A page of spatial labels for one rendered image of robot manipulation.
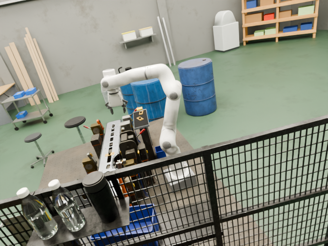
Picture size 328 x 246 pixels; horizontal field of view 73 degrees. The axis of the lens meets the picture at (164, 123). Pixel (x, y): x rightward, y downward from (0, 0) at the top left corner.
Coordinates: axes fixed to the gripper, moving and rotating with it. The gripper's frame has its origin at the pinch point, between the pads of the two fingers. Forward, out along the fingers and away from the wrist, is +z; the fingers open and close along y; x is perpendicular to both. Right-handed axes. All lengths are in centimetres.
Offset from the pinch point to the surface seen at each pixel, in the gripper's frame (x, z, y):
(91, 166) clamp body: -2, 46, 35
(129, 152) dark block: 7.6, 31.0, -2.9
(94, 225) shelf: 99, 5, -11
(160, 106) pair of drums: -212, 75, -13
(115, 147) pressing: -24, 42, 17
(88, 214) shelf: 93, 5, -7
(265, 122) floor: -190, 119, -185
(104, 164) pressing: -0.2, 44.1, 21.9
